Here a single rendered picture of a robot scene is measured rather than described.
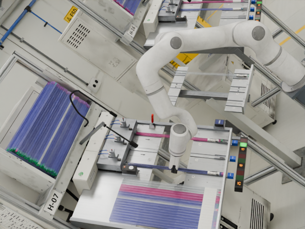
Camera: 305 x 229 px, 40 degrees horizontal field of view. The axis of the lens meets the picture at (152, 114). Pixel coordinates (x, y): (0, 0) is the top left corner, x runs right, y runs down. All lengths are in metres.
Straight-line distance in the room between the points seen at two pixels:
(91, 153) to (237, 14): 1.63
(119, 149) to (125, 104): 2.48
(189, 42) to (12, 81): 2.55
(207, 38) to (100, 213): 0.98
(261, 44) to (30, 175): 1.25
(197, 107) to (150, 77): 1.52
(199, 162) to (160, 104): 0.47
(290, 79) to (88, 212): 1.19
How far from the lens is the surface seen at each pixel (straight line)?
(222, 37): 1.98
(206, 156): 2.24
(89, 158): 2.23
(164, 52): 1.82
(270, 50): 2.06
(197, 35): 1.93
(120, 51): 3.14
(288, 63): 2.12
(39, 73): 2.46
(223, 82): 3.13
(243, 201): 2.69
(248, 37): 1.96
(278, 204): 2.93
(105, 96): 4.61
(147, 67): 1.86
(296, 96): 2.16
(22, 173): 2.13
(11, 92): 4.12
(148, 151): 2.29
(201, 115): 3.41
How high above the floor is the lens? 1.80
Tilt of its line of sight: 18 degrees down
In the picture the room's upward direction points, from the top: 55 degrees counter-clockwise
